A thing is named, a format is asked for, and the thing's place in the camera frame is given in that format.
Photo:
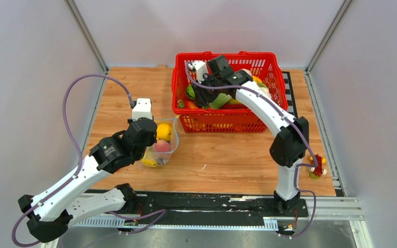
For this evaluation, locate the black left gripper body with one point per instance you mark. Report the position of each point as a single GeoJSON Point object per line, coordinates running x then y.
{"type": "Point", "coordinates": [140, 154]}

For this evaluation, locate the red plastic shopping basket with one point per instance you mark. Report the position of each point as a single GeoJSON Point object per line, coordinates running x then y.
{"type": "Point", "coordinates": [227, 115]}

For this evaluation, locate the clear zip top bag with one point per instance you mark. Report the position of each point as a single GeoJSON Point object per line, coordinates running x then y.
{"type": "Point", "coordinates": [163, 158]}

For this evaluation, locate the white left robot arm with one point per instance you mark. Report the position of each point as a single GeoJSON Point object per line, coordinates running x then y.
{"type": "Point", "coordinates": [53, 211]}

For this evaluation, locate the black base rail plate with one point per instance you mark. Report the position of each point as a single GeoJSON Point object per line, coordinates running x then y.
{"type": "Point", "coordinates": [200, 209]}

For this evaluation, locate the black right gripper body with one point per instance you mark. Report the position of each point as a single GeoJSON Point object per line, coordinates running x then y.
{"type": "Point", "coordinates": [206, 94]}

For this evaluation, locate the black white checkerboard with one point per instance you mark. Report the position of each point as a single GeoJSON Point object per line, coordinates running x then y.
{"type": "Point", "coordinates": [289, 93]}

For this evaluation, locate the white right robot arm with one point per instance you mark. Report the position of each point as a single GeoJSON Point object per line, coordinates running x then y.
{"type": "Point", "coordinates": [290, 134]}

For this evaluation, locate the white cauliflower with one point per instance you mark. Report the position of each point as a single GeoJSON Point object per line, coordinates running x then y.
{"type": "Point", "coordinates": [264, 89]}

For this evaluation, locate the yellow pear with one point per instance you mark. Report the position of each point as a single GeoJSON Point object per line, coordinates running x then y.
{"type": "Point", "coordinates": [149, 160]}

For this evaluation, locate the pink peach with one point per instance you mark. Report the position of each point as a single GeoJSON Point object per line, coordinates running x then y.
{"type": "Point", "coordinates": [162, 146]}

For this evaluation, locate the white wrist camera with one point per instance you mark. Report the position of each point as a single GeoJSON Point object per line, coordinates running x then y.
{"type": "Point", "coordinates": [200, 68]}
{"type": "Point", "coordinates": [142, 109]}

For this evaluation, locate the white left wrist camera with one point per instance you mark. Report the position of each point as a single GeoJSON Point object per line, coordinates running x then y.
{"type": "Point", "coordinates": [142, 109]}

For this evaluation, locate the white green napa cabbage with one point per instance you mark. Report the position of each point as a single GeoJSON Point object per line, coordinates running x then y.
{"type": "Point", "coordinates": [220, 101]}

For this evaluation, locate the red toy car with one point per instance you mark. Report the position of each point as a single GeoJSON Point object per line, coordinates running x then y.
{"type": "Point", "coordinates": [319, 170]}

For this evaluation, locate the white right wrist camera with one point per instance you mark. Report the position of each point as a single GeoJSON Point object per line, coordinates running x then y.
{"type": "Point", "coordinates": [200, 68]}

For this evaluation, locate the green bell pepper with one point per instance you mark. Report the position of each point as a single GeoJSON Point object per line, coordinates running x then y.
{"type": "Point", "coordinates": [190, 94]}

